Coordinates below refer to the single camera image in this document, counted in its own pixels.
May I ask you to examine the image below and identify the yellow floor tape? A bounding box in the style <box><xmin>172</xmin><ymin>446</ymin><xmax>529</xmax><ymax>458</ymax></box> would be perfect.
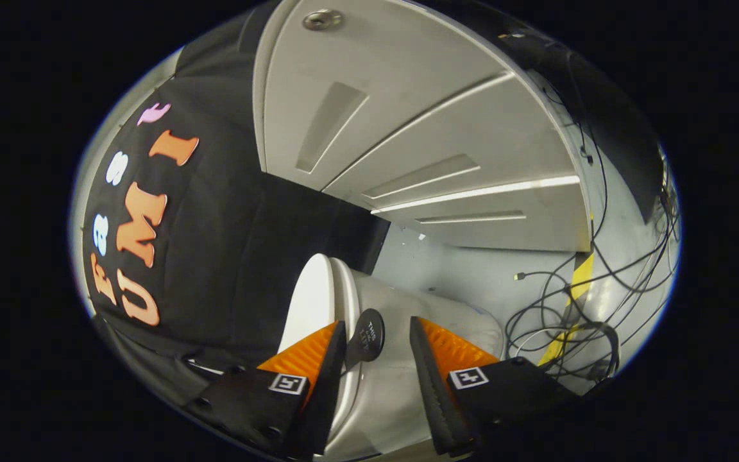
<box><xmin>538</xmin><ymin>252</ymin><xmax>596</xmax><ymax>368</ymax></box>

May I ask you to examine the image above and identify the round metal cabinet lock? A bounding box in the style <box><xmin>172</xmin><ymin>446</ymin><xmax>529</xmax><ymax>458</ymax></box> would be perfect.
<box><xmin>302</xmin><ymin>8</ymin><xmax>344</xmax><ymax>31</ymax></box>

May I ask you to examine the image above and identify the black round sticker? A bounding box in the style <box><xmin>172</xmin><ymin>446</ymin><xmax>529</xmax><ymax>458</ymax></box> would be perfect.
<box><xmin>344</xmin><ymin>309</ymin><xmax>386</xmax><ymax>363</ymax></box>

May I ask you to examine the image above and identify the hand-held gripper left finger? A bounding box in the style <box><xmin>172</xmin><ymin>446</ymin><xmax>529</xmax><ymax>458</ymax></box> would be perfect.
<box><xmin>182</xmin><ymin>320</ymin><xmax>348</xmax><ymax>461</ymax></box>

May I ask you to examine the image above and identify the tangle of black cables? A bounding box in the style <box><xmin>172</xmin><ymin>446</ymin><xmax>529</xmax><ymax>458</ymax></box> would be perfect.
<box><xmin>503</xmin><ymin>64</ymin><xmax>679</xmax><ymax>386</ymax></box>

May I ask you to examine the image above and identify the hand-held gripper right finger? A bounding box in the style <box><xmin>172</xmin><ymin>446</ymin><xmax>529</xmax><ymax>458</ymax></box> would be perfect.
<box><xmin>408</xmin><ymin>316</ymin><xmax>581</xmax><ymax>459</ymax></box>

